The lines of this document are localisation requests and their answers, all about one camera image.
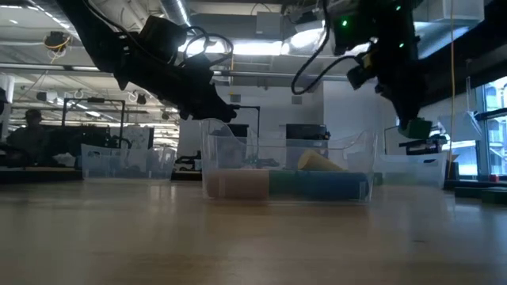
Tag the black frame stand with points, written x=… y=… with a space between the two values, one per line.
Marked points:
x=95 y=100
x=249 y=107

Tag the whiteboard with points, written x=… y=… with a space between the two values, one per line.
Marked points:
x=138 y=138

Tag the clear plastic bin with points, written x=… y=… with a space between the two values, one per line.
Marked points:
x=412 y=174
x=356 y=166
x=126 y=166

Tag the green wooden cylinder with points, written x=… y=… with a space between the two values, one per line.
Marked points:
x=283 y=183

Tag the yellow wooden cylinder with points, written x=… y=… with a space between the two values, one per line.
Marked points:
x=317 y=161

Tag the black box appliance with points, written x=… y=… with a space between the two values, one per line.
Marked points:
x=307 y=131

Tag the small red object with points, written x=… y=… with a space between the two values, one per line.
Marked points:
x=494 y=178

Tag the natural wooden cylinder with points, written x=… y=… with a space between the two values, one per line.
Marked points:
x=237 y=184

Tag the grey ceiling pipe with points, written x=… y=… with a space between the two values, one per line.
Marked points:
x=39 y=66

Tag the black monitor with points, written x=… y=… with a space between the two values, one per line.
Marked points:
x=71 y=142

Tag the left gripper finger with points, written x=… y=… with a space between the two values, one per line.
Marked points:
x=222 y=112

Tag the person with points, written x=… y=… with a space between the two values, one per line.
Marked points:
x=29 y=138

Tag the black machine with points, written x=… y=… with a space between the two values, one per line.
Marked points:
x=425 y=146

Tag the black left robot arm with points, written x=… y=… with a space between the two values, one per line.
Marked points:
x=99 y=35

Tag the blue wooden cylinder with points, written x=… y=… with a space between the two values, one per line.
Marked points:
x=336 y=186

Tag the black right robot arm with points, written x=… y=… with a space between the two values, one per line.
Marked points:
x=467 y=59

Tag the grey ceiling box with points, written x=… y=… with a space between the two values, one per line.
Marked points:
x=269 y=23

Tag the ceiling light panel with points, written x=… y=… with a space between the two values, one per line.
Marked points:
x=257 y=48

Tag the window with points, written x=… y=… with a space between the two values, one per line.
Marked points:
x=495 y=130

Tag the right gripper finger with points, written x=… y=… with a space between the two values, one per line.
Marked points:
x=410 y=111

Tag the white crumpled cloth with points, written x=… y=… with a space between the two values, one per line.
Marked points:
x=63 y=159

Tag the teal wooden plank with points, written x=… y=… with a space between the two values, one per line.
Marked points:
x=495 y=196

